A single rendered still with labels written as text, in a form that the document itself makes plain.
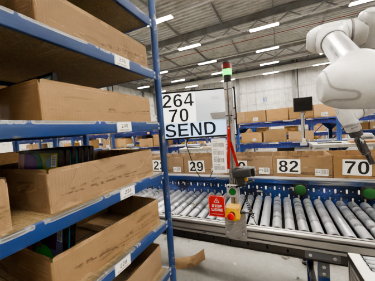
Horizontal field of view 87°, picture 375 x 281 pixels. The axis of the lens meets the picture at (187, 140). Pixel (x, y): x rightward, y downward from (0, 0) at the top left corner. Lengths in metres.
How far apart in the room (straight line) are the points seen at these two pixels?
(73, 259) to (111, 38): 0.62
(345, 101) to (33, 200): 0.90
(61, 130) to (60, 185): 0.13
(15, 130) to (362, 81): 0.85
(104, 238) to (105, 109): 0.37
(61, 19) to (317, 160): 1.64
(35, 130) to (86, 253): 0.34
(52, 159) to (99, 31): 0.38
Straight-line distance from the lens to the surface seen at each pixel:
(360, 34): 1.39
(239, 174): 1.08
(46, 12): 0.61
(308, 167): 1.74
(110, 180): 0.65
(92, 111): 0.61
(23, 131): 0.48
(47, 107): 0.55
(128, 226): 0.73
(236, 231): 1.26
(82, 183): 0.59
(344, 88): 0.77
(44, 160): 0.67
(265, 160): 1.72
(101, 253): 0.68
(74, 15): 0.65
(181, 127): 1.24
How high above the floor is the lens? 1.30
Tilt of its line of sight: 3 degrees down
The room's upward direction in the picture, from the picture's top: 4 degrees counter-clockwise
